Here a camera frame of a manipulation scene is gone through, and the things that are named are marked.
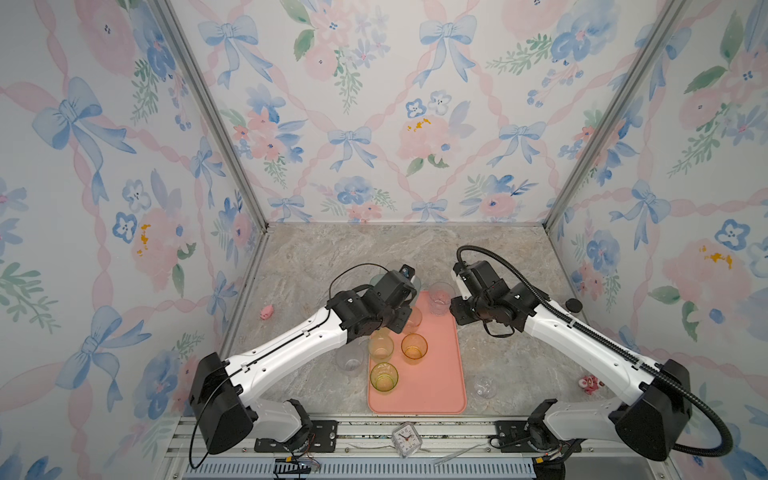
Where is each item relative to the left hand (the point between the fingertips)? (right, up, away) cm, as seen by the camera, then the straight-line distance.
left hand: (402, 306), depth 76 cm
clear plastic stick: (+12, -36, -4) cm, 38 cm away
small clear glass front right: (+23, -23, +5) cm, 32 cm away
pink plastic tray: (+5, -20, +9) cm, 23 cm away
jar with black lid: (+50, -2, +11) cm, 52 cm away
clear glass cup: (-15, -17, +9) cm, 24 cm away
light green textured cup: (-5, -12, +6) cm, 14 cm away
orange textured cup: (+5, -7, +17) cm, 19 cm away
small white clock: (+1, -31, -4) cm, 32 cm away
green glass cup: (-5, -20, +6) cm, 22 cm away
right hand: (+15, -1, +4) cm, 15 cm away
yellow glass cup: (+4, -14, +12) cm, 19 cm away
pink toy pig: (-42, -5, +17) cm, 45 cm away
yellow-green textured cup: (-5, -5, -8) cm, 11 cm away
